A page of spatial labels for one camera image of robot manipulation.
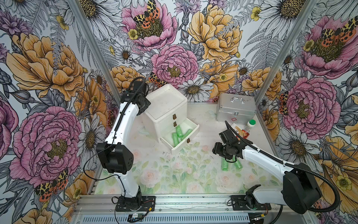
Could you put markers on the silver aluminium case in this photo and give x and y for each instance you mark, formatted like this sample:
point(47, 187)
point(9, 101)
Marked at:
point(235, 108)

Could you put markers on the white plastic drawer cabinet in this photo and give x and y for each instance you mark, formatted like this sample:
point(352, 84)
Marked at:
point(168, 109)

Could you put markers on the white bottom drawer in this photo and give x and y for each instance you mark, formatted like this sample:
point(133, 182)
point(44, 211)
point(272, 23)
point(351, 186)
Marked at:
point(185, 125)

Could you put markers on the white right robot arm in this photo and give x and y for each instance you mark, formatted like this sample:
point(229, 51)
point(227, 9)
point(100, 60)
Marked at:
point(300, 189)

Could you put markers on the white bottle green cap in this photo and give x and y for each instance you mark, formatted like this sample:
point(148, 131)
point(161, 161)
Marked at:
point(250, 125)

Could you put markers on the red white small box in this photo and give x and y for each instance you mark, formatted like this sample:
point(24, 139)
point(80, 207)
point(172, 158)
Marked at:
point(240, 131)

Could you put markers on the aluminium front rail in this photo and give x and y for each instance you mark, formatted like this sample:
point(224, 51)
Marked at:
point(184, 209)

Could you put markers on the green bag roll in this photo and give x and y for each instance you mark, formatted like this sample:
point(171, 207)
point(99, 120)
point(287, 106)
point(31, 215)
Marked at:
point(179, 131)
point(175, 139)
point(238, 165)
point(224, 165)
point(186, 134)

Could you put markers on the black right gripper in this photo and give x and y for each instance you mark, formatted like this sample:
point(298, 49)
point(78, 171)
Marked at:
point(216, 149)

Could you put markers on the floral table mat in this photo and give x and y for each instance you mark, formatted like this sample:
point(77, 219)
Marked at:
point(195, 172)

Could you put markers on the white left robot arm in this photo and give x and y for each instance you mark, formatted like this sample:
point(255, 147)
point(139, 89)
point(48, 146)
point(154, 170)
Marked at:
point(114, 155)

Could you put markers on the green bag roll back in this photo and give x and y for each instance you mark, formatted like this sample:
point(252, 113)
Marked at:
point(186, 134)

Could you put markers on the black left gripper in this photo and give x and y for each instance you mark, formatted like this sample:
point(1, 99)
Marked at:
point(148, 103)

